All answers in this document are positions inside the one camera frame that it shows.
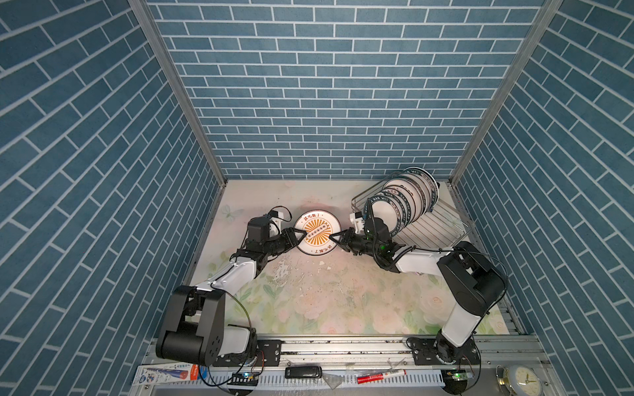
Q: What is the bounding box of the orange sunburst white plate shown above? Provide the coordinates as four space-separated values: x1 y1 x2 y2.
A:
294 210 342 256

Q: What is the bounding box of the green rim white plate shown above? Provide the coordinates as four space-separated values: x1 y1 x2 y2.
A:
363 193 405 237

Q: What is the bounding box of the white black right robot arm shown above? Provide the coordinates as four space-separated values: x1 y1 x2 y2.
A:
330 228 508 365

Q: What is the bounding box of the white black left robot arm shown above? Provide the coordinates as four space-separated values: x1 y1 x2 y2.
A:
155 225 307 366

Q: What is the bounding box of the rearmost plate in rack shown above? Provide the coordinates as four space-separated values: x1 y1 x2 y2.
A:
401 167 440 212

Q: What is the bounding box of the red marker pen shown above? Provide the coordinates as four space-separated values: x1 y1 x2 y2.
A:
357 370 407 384

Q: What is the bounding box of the black rectangular device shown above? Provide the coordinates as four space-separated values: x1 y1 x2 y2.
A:
284 366 323 380

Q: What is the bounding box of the left green circuit board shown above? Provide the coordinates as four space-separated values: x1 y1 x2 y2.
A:
227 372 259 389

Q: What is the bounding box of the green circuit board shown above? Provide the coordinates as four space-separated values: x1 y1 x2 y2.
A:
442 370 473 387
227 372 259 389

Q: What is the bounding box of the right green circuit board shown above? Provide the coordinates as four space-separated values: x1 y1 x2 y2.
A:
442 370 473 387

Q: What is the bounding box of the white toothpaste box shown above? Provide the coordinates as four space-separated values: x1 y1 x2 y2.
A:
131 362 208 386

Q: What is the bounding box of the white analog clock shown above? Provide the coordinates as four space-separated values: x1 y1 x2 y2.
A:
495 365 543 396

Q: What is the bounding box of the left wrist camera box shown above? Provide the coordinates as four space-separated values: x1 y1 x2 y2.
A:
247 211 282 244

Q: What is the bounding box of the chrome wire dish rack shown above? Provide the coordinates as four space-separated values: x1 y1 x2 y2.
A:
351 170 469 249

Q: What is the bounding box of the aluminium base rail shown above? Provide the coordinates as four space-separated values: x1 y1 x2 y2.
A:
130 335 566 395

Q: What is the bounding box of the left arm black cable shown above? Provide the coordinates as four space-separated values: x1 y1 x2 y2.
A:
197 205 293 396

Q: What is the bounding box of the aluminium corner frame post right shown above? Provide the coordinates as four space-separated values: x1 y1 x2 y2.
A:
449 0 563 186

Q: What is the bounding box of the aluminium corner frame post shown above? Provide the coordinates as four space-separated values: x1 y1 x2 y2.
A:
129 0 227 188
449 0 563 186

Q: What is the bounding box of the aluminium corner frame post left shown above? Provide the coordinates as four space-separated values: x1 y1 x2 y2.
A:
129 0 227 188

